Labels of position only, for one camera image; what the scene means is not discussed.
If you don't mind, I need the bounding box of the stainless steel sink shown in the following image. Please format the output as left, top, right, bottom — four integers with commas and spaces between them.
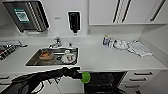
25, 47, 80, 67

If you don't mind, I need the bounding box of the dish drying rack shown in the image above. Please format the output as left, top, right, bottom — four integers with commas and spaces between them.
0, 40, 28, 62

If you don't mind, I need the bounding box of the black wall soap dispenser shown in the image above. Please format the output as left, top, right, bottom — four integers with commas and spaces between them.
67, 11, 81, 34

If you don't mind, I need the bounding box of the chrome sink faucet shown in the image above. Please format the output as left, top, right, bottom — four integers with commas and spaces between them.
48, 37, 63, 49

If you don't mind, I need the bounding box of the steel paper towel dispenser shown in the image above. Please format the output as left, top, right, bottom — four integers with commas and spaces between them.
2, 0, 50, 34

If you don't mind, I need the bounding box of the orange item in sink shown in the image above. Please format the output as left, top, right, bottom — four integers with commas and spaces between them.
38, 50, 54, 61

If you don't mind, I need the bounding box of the white cabinet drawer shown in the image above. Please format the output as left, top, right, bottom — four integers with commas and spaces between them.
123, 69, 161, 80
119, 77, 158, 89
0, 73, 18, 84

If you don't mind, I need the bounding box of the white wall outlet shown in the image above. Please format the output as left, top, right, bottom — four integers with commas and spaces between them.
87, 28, 92, 36

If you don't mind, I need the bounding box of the small white bottle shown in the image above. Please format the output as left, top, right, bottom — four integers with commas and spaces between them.
108, 38, 114, 48

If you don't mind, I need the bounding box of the small wall label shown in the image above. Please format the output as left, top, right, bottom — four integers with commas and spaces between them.
54, 16, 62, 21

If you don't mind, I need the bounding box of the stainless steel dishwasher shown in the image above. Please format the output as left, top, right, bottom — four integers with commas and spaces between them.
83, 70, 129, 94

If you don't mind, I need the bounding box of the small sink soap pump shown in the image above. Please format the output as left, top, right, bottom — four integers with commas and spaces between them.
68, 41, 73, 48

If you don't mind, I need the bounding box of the white lower cabinet door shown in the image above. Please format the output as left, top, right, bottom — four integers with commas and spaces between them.
39, 78, 62, 94
56, 77, 85, 94

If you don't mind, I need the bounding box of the small green bowl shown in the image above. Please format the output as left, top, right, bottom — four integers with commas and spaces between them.
80, 71, 92, 84

